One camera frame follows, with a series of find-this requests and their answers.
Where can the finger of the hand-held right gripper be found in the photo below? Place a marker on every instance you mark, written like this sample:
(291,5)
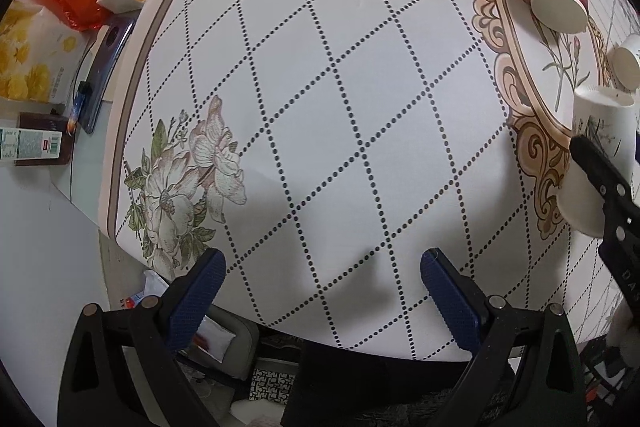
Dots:
(600,172)

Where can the white and green carton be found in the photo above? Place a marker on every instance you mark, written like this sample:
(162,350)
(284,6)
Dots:
(27,146)

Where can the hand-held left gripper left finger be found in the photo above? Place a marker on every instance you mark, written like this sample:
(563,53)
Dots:
(197,294)

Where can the white small packet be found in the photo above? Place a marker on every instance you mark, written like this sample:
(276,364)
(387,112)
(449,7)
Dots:
(216,339)

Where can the small white paper cup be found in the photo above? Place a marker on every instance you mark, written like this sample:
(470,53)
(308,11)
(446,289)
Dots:
(631,57)

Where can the black and white patterned box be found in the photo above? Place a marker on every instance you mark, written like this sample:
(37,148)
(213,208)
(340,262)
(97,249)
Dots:
(272,382)

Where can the dark brown box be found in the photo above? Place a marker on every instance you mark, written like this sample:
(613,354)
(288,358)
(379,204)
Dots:
(42,122)

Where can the crumpled white plastic wrapper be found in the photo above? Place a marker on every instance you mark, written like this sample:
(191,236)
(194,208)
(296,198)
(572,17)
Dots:
(152,287)

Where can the floral checked tablecloth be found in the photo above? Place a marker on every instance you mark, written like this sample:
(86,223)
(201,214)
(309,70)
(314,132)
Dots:
(350,57)

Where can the yellow flower printed packet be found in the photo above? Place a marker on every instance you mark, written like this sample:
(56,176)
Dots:
(30,52)

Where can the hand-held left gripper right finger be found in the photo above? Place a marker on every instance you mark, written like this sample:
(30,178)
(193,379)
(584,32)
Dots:
(450,299)

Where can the white floral paper cup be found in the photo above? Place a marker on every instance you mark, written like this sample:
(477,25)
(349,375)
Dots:
(585,187)

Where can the small blue lighter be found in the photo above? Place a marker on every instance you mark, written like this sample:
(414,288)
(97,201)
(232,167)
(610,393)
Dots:
(80,104)

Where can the person's right forearm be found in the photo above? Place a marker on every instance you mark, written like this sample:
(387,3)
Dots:
(625,334)

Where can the dark blue smartphone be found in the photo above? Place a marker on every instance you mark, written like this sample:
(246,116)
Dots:
(107,62)

